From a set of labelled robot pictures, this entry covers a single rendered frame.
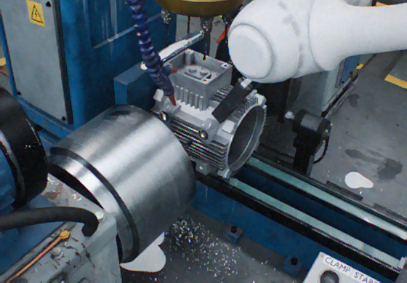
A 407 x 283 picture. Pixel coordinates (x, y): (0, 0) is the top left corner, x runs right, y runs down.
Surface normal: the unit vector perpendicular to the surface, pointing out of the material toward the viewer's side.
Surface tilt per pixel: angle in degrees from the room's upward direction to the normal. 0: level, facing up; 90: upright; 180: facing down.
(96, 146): 5
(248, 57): 92
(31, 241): 0
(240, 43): 93
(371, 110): 0
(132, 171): 36
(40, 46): 90
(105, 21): 90
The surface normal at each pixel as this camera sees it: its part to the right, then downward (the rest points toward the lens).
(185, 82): -0.57, 0.49
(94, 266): 0.82, 0.39
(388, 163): 0.05, -0.78
